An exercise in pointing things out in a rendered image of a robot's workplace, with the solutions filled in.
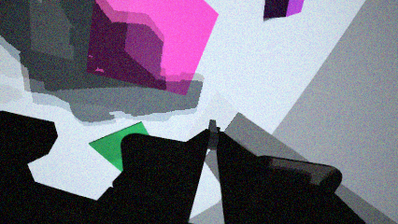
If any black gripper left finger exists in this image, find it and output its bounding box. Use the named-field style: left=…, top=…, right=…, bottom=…
left=121, top=129, right=210, bottom=222

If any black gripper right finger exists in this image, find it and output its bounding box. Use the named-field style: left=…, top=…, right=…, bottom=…
left=217, top=131, right=342, bottom=224

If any magenta square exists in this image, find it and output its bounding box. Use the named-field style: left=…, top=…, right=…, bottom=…
left=87, top=0, right=219, bottom=95

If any grey flat panel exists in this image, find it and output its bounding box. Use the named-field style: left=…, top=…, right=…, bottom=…
left=205, top=112, right=398, bottom=224

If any green square patch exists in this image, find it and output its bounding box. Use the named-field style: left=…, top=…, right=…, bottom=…
left=89, top=121, right=149, bottom=172

